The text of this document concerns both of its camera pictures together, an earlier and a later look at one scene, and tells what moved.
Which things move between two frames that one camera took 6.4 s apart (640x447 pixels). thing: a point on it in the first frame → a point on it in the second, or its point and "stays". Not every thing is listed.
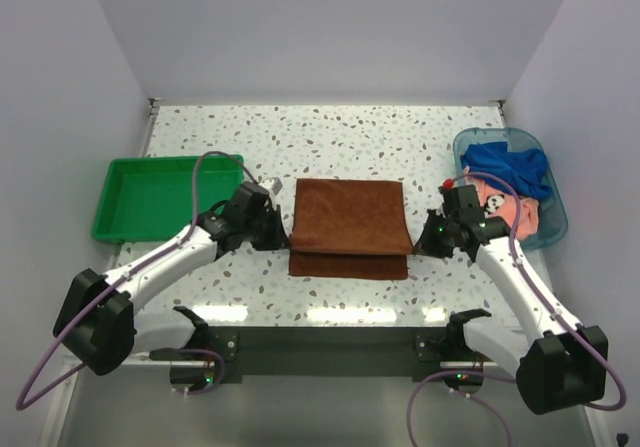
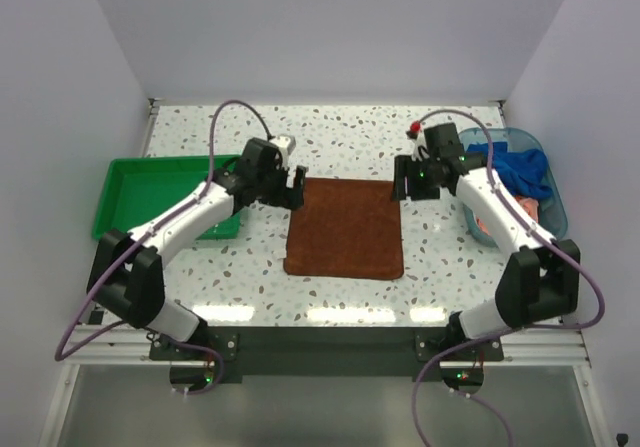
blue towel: (523, 170) stays
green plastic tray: (152, 198) stays
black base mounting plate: (416, 352) stays
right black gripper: (426, 245) → (405, 165)
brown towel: (349, 229) stays
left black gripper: (278, 239) → (288, 197)
